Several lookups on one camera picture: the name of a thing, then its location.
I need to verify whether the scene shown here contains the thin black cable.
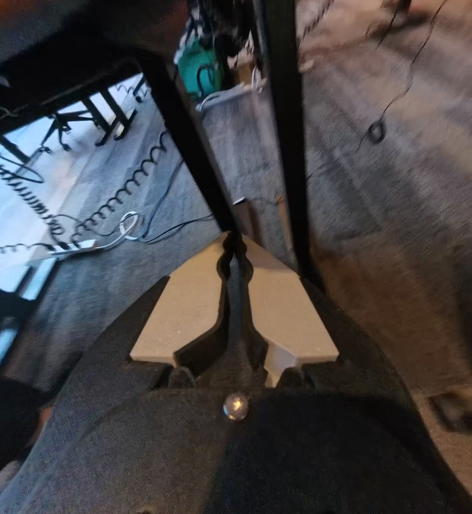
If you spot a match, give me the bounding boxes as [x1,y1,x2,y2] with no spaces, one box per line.
[140,158,216,244]

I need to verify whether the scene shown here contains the white power strip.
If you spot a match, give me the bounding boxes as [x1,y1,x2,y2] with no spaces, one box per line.
[47,239,101,257]

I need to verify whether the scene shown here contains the black desk leg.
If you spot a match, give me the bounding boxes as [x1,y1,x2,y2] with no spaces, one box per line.
[138,58,245,235]
[256,0,326,290]

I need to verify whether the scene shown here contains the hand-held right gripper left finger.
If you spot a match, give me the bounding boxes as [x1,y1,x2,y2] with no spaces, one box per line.
[130,231,233,376]

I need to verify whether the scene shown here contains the teal plastic object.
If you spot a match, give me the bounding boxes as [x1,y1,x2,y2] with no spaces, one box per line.
[178,37,225,102]

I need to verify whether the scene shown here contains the white cable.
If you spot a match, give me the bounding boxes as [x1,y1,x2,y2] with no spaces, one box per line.
[97,211,140,250]

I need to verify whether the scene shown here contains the black coiled cable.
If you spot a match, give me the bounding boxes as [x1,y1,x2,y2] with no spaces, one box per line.
[73,130,173,247]
[0,145,66,245]
[0,242,60,258]

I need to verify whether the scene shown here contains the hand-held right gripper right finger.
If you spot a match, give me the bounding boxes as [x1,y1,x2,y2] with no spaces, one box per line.
[239,236,340,388]

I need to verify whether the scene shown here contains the person's leg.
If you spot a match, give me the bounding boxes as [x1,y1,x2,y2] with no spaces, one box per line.
[0,371,56,475]

